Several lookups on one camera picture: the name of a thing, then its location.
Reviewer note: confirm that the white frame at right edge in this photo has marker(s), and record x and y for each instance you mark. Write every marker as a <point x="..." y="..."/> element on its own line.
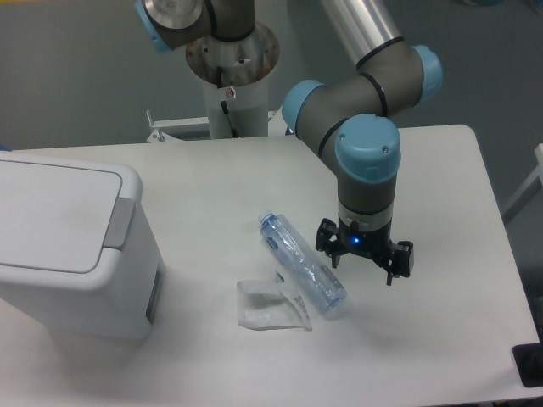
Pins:
<point x="527" y="190"/>

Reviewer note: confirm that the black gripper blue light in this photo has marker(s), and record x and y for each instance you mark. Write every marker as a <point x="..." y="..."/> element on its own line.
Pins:
<point x="366" y="236"/>

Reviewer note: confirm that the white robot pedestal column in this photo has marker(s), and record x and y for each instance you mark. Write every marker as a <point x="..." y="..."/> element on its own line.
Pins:
<point x="235" y="78"/>

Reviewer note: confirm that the clear crushed plastic bottle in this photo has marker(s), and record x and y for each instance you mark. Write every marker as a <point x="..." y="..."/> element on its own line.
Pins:
<point x="305" y="267"/>

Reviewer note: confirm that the white trash can lid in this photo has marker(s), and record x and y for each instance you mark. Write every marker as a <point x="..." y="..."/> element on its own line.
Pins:
<point x="63" y="220"/>

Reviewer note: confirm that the black clamp at table edge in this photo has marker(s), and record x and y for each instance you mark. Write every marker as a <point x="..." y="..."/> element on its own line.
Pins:
<point x="528" y="359"/>

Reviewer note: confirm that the white trash can body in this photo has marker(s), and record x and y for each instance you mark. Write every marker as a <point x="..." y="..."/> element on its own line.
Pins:
<point x="115" y="298"/>

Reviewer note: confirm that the white crumpled plastic wrapper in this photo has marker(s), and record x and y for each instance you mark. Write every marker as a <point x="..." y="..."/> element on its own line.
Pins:
<point x="271" y="304"/>

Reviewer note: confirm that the white metal base bracket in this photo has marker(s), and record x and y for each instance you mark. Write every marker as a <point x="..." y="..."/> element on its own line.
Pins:
<point x="198" y="128"/>

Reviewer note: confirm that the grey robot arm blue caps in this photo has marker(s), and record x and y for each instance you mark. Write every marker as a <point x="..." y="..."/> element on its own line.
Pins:
<point x="347" y="126"/>

